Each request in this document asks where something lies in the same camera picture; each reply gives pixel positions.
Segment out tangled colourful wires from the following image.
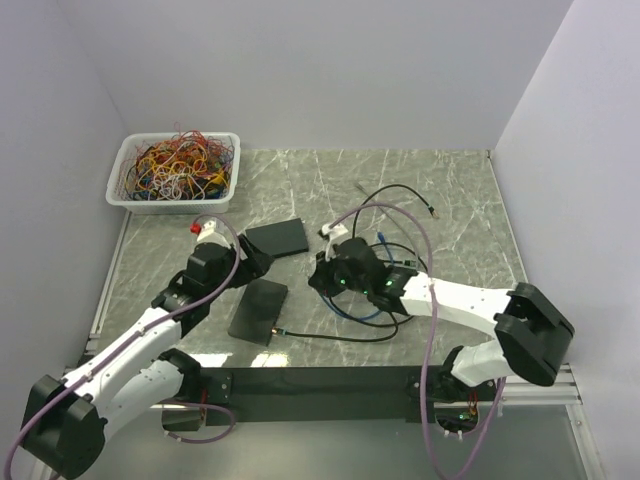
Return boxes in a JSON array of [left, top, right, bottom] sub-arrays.
[[124, 121, 236, 202]]

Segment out blue ethernet cable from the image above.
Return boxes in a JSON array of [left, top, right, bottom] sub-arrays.
[[319, 230, 401, 324]]

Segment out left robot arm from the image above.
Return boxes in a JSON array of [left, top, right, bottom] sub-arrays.
[[14, 235, 273, 479]]

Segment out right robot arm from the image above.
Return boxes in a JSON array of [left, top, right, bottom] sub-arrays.
[[308, 238, 575, 403]]

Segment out black ethernet cable long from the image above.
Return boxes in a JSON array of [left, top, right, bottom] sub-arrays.
[[272, 182, 439, 343]]

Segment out purple cable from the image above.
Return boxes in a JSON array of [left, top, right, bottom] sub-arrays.
[[2, 213, 239, 471], [329, 203, 506, 480]]

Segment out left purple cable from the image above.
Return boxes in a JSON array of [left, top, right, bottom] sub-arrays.
[[2, 213, 239, 471]]

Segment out white plastic basket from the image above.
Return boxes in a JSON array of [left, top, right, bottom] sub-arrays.
[[105, 130, 241, 215]]

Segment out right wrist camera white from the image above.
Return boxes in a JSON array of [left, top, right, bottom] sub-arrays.
[[318, 223, 350, 261]]

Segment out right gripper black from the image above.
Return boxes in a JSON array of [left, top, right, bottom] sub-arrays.
[[308, 246, 371, 298]]

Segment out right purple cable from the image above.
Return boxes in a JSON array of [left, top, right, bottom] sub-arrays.
[[329, 203, 506, 480]]

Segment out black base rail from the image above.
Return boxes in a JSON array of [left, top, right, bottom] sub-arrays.
[[199, 364, 501, 427]]

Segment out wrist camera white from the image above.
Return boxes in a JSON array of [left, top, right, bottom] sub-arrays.
[[189, 215, 230, 248], [318, 223, 350, 261]]

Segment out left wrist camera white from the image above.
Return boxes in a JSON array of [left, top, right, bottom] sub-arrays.
[[189, 215, 230, 248]]

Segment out black network switch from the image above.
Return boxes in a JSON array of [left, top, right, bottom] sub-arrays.
[[245, 218, 309, 259], [227, 279, 288, 346]]

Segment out black ethernet cable short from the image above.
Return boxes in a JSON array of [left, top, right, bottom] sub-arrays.
[[329, 242, 431, 331]]

